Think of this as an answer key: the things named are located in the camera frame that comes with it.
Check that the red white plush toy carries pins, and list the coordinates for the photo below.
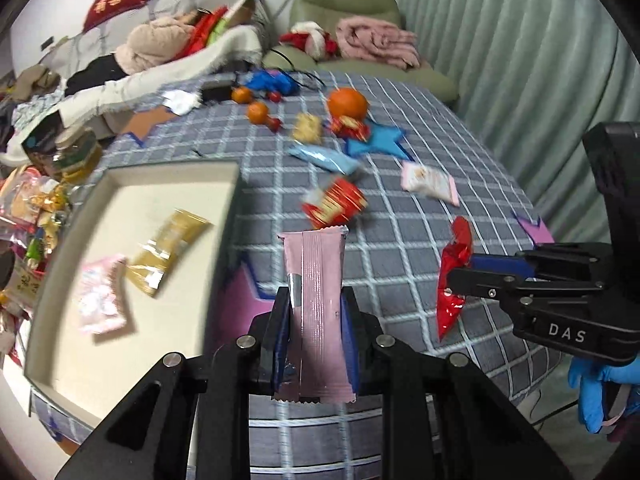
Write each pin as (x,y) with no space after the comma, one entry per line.
(310,40)

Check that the shallow white cardboard tray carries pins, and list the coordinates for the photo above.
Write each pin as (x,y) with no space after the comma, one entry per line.
(150,195)

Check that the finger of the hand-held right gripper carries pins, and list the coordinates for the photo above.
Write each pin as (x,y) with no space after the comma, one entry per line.
(480,285)
(495,263)

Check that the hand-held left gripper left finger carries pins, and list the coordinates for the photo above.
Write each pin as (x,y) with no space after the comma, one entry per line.
(282,320)

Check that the pink blanket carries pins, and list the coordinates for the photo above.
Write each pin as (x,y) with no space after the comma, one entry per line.
(375,40)

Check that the pink white cookie packet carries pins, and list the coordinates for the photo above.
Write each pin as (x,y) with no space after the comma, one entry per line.
(102,300)
(427,180)

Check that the beige fluffy garment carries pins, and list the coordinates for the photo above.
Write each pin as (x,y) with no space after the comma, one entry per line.
(150,42)

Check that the light blue snack packet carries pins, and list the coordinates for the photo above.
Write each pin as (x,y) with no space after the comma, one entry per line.
(325,157)

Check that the pile of mixed clothes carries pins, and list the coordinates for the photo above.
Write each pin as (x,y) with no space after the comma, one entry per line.
(35,80)

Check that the black lidded snack jar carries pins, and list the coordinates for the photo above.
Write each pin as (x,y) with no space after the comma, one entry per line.
(22,285)

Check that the dark blue printed box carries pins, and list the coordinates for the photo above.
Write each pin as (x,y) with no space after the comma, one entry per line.
(42,137)

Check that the mauve long snack packet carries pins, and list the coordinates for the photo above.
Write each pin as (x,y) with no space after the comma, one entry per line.
(317,310)

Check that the crumpled white tissue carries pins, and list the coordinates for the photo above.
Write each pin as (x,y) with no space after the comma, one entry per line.
(179,101)

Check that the square red snack packet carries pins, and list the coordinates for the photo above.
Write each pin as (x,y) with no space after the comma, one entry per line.
(332,205)

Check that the grey sofa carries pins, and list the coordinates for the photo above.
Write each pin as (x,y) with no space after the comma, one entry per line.
(75,50)

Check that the green armchair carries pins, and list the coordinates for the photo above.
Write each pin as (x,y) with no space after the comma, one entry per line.
(345,0)

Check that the black power adapter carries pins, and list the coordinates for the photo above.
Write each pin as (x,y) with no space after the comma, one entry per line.
(217,92)

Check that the yellow biscuit packet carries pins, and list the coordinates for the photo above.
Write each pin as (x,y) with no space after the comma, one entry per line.
(306,127)

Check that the black wall socket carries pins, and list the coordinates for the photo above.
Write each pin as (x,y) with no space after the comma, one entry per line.
(47,43)

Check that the glass jar with gold lid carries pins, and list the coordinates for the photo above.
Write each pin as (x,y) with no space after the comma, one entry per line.
(75,155)

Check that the green snack packet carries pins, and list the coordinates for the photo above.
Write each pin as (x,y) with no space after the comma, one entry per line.
(34,251)

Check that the cream fringed sofa throw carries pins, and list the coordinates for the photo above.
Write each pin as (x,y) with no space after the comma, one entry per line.
(165,70)

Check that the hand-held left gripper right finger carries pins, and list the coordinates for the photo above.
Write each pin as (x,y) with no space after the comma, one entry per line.
(351,355)

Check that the gold snack packet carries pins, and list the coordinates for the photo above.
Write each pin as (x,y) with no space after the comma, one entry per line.
(167,245)

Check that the grey checked tablecloth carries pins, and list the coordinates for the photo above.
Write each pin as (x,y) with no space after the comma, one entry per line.
(400,260)

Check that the black garment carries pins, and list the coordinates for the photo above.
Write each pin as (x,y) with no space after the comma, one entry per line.
(95,72)

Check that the red embroidered cushion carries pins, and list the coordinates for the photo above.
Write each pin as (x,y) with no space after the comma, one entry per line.
(117,2)

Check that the clear zip bag of snacks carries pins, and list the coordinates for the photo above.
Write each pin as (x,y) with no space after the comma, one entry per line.
(25,200)

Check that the pale green curtain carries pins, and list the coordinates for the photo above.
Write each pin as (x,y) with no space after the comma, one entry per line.
(525,60)

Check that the person's right hand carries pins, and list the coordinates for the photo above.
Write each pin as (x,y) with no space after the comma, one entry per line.
(592,395)

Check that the long red snack packet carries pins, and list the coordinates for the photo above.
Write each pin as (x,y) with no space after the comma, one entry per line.
(457,247)

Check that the small red candy packet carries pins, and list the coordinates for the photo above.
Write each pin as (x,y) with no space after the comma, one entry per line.
(350,127)

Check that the cherry tomato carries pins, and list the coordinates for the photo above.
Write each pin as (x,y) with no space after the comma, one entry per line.
(274,96)
(274,123)

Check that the large orange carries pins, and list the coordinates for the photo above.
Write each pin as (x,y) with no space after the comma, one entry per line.
(347,101)

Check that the red garment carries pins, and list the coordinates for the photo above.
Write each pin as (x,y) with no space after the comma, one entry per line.
(202,30)

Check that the blue crumpled bag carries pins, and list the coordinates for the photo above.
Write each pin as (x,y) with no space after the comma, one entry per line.
(265,81)

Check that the small tangerine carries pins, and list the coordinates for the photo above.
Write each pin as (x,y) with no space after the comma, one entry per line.
(258,112)
(241,95)

